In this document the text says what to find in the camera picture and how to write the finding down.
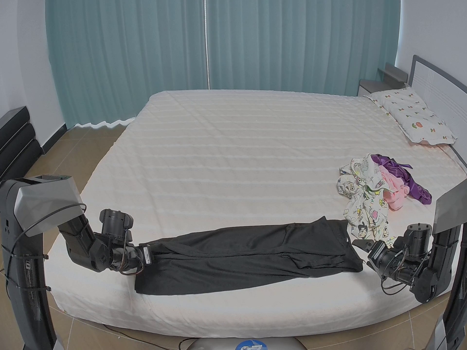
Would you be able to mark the pink garment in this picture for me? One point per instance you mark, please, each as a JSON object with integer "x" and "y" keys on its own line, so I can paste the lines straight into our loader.
{"x": 396, "y": 191}

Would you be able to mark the grey bedside table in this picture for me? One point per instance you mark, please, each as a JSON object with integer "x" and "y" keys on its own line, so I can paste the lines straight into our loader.
{"x": 379, "y": 86}

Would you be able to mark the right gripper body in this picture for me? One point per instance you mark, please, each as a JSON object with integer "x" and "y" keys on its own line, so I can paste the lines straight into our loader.
{"x": 379, "y": 257}

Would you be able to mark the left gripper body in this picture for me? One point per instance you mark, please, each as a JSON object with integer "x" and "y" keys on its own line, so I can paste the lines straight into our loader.
{"x": 146, "y": 255}

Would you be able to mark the white printed pillow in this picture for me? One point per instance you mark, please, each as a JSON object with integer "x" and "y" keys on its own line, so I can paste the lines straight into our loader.
{"x": 412, "y": 117}

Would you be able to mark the blue-green curtain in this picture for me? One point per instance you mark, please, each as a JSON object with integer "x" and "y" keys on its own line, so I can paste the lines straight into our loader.
{"x": 127, "y": 49}
{"x": 299, "y": 31}

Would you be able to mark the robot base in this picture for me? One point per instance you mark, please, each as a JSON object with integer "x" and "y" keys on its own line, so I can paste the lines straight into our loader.
{"x": 248, "y": 345}

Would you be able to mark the purple garment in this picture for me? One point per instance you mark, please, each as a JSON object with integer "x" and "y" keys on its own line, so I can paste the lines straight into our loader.
{"x": 408, "y": 179}

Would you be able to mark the bed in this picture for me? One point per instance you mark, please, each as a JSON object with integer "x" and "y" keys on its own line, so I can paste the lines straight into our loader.
{"x": 237, "y": 151}

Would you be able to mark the white printed pyjama top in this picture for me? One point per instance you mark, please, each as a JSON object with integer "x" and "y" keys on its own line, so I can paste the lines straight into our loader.
{"x": 359, "y": 181}

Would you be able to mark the black chest of drawers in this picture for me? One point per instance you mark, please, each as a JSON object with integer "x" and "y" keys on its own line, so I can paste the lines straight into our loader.
{"x": 16, "y": 137}

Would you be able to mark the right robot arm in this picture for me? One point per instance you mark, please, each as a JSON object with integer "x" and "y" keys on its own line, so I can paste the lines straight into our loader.
{"x": 450, "y": 210}

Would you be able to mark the black T-shirt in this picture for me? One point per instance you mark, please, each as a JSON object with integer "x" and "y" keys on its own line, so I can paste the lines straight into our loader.
{"x": 248, "y": 257}

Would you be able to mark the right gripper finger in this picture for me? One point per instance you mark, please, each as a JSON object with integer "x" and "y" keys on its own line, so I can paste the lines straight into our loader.
{"x": 364, "y": 244}

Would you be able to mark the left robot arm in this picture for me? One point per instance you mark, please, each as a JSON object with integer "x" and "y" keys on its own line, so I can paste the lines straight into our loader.
{"x": 47, "y": 202}

